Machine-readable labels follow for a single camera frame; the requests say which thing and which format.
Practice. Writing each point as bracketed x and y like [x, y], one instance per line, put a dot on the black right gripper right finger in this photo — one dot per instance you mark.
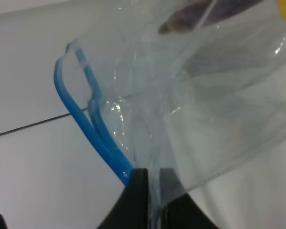
[183, 212]

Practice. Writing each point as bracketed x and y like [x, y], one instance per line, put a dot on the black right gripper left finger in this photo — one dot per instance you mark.
[131, 209]

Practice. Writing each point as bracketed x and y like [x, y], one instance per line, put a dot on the clear zip bag blue zipper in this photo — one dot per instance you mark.
[201, 103]

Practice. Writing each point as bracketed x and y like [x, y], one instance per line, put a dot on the purple eggplant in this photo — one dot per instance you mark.
[186, 19]

